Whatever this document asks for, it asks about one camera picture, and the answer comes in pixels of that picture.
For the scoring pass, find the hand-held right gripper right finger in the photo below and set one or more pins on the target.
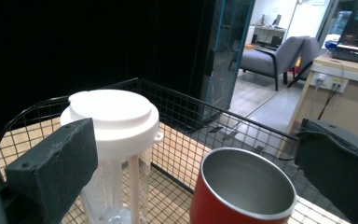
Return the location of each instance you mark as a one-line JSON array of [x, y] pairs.
[[341, 168]]

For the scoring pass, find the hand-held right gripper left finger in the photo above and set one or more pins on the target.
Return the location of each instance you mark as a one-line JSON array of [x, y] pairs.
[[52, 174]]

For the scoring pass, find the clear bottle with white lid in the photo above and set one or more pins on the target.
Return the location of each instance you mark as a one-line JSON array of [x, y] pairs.
[[115, 124]]

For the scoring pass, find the red cup with steel inside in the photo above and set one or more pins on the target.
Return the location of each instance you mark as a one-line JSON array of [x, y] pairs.
[[211, 208]]

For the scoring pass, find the beige wooden desk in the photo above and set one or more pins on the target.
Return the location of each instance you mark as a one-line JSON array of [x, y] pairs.
[[354, 102]]

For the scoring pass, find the white power strip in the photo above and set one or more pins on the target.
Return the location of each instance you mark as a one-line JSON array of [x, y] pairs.
[[329, 81]]

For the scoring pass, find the grey armchair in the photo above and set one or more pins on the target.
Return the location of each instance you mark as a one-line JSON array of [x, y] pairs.
[[270, 59]]

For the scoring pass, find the dark curtain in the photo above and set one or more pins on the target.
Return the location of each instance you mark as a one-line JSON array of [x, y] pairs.
[[74, 40]]

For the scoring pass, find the white desk with monitors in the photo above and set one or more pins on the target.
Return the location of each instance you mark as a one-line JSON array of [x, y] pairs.
[[270, 31]]

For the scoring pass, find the black cabinet with glass door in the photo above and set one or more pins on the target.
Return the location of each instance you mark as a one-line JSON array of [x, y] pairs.
[[223, 53]]

